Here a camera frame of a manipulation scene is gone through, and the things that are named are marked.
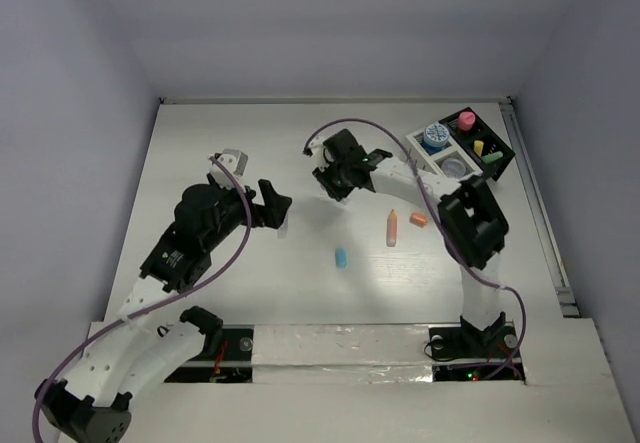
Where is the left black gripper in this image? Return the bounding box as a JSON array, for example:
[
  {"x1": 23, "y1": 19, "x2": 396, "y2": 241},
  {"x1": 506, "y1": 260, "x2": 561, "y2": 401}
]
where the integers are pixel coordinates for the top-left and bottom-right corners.
[{"x1": 203, "y1": 177, "x2": 290, "y2": 250}]

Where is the clear round jar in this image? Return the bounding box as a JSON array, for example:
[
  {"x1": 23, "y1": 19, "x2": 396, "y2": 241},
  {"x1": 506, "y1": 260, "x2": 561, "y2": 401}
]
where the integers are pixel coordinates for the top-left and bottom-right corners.
[{"x1": 441, "y1": 157, "x2": 467, "y2": 179}]

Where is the pink capped tube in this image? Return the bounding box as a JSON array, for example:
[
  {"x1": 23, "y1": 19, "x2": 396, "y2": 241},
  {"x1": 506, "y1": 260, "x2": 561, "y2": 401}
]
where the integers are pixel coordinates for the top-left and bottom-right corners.
[{"x1": 456, "y1": 111, "x2": 476, "y2": 134}]

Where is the yellow highlighter pen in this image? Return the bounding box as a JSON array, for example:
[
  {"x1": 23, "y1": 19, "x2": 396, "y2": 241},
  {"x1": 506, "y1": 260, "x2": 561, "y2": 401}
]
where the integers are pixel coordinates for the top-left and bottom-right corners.
[{"x1": 473, "y1": 140, "x2": 485, "y2": 157}]

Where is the green highlighter pen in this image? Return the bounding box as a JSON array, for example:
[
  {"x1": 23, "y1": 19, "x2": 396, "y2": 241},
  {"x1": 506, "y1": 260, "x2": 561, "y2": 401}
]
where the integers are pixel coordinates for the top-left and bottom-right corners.
[{"x1": 482, "y1": 151, "x2": 503, "y2": 164}]

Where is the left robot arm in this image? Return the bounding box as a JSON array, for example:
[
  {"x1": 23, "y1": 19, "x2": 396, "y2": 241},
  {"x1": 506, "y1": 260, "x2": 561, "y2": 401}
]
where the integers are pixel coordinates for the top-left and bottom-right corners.
[{"x1": 40, "y1": 180, "x2": 292, "y2": 442}]

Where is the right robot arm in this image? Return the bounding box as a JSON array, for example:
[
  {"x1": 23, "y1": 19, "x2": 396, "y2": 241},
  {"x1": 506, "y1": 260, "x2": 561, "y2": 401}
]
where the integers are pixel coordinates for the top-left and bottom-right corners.
[{"x1": 303, "y1": 129, "x2": 509, "y2": 358}]

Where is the orange tip white pen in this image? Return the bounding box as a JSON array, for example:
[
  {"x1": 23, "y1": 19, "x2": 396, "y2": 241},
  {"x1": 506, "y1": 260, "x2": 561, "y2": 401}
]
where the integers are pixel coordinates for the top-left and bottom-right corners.
[{"x1": 277, "y1": 216, "x2": 289, "y2": 239}]

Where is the blue eraser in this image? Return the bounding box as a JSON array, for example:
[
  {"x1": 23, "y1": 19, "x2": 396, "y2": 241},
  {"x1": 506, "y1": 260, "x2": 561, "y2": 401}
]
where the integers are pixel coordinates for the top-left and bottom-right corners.
[{"x1": 334, "y1": 248, "x2": 348, "y2": 269}]

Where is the orange pencil shaped pen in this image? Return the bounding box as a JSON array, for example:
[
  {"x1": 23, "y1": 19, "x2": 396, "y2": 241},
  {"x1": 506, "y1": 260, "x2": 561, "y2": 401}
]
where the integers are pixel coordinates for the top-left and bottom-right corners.
[{"x1": 386, "y1": 210, "x2": 398, "y2": 247}]

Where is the dark orange eraser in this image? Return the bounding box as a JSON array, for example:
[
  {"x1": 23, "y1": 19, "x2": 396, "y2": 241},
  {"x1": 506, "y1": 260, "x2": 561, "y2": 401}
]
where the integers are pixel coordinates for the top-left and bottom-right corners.
[{"x1": 409, "y1": 212, "x2": 428, "y2": 227}]

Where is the white slotted container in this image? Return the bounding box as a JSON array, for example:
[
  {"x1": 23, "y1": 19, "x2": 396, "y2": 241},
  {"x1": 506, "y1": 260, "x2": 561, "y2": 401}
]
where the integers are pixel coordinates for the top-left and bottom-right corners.
[{"x1": 406, "y1": 126, "x2": 481, "y2": 180}]

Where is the black container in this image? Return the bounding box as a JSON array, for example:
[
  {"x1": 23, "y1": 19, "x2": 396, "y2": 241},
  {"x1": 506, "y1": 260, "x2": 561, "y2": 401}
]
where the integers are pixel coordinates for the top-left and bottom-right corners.
[{"x1": 439, "y1": 107, "x2": 515, "y2": 181}]

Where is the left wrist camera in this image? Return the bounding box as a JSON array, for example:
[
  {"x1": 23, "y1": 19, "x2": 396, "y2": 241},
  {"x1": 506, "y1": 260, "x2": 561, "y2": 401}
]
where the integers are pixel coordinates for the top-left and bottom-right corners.
[{"x1": 208, "y1": 149, "x2": 249, "y2": 177}]

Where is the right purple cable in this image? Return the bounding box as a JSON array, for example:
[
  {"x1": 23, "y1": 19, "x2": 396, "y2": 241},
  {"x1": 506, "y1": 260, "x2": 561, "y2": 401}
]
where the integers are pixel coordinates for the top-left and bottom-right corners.
[{"x1": 304, "y1": 118, "x2": 527, "y2": 382}]

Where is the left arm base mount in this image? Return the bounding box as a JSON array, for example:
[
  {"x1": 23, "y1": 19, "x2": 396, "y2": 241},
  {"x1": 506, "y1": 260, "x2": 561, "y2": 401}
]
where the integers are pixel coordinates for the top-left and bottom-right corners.
[{"x1": 164, "y1": 326, "x2": 254, "y2": 384}]

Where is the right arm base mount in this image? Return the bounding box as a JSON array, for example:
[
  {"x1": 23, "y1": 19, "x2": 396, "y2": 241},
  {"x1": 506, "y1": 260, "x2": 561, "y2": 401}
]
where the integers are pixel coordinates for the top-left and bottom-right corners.
[{"x1": 424, "y1": 323, "x2": 526, "y2": 382}]

